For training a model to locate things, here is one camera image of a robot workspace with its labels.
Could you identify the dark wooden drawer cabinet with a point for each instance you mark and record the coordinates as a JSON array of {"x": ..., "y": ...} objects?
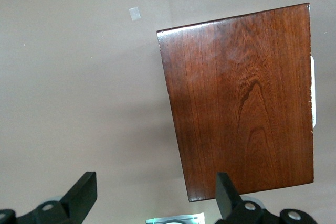
[{"x": 236, "y": 103}]

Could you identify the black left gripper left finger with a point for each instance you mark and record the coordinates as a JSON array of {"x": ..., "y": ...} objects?
[{"x": 76, "y": 203}]

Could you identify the small square tape patch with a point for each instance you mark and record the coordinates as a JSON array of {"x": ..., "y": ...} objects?
[{"x": 135, "y": 13}]

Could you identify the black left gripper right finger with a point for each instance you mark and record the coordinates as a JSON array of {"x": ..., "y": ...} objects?
[{"x": 228, "y": 203}]

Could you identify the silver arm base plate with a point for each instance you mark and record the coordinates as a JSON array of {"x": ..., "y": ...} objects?
[{"x": 178, "y": 218}]

